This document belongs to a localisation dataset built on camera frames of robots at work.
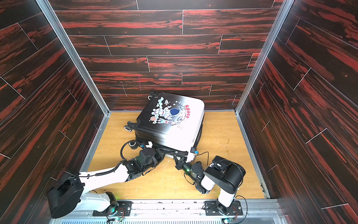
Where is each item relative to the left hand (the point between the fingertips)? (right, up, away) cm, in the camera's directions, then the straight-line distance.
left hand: (169, 153), depth 81 cm
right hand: (+4, 0, +1) cm, 4 cm away
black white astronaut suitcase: (0, +18, +1) cm, 18 cm away
